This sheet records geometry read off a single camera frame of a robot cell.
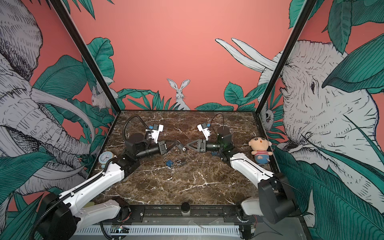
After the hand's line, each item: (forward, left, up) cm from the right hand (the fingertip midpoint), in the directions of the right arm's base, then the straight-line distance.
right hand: (187, 146), depth 71 cm
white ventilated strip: (-32, +12, -25) cm, 42 cm away
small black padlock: (+1, +4, -1) cm, 4 cm away
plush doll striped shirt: (+12, -45, -18) cm, 50 cm away
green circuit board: (-32, +32, -24) cm, 51 cm away
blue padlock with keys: (+2, +12, -23) cm, 27 cm away
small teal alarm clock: (+4, +53, -20) cm, 57 cm away
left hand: (+1, +5, +3) cm, 6 cm away
